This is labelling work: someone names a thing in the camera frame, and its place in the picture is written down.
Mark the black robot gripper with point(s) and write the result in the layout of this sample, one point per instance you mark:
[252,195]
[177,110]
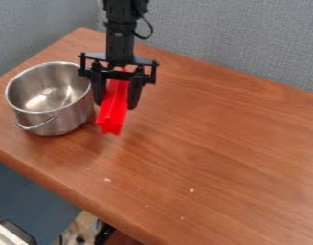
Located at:
[118,64]

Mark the red plastic block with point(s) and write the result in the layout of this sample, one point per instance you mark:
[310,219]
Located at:
[114,107]

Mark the metal pot with handle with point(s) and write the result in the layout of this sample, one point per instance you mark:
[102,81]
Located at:
[51,98]

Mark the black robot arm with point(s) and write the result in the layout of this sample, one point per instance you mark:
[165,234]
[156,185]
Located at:
[129,11]

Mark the beige object under table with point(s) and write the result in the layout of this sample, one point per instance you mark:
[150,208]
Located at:
[88,230]

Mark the black chair frame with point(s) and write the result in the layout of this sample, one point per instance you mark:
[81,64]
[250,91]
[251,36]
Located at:
[19,232]

